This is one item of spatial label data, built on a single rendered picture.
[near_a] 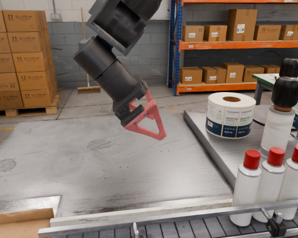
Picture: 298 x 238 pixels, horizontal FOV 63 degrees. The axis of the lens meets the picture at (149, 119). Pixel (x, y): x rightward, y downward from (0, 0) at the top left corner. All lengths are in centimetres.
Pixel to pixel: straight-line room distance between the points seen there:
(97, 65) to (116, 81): 4
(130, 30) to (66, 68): 465
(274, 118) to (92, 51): 70
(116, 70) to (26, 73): 326
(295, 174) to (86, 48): 54
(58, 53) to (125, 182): 429
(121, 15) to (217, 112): 74
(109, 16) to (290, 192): 58
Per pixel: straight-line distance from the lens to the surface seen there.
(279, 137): 96
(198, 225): 68
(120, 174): 92
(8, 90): 378
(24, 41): 357
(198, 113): 132
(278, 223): 62
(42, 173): 100
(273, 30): 489
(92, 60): 41
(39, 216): 80
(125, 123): 40
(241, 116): 106
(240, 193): 64
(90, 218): 66
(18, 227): 82
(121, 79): 42
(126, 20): 40
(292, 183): 70
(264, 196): 68
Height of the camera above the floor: 138
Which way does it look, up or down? 24 degrees down
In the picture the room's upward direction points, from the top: straight up
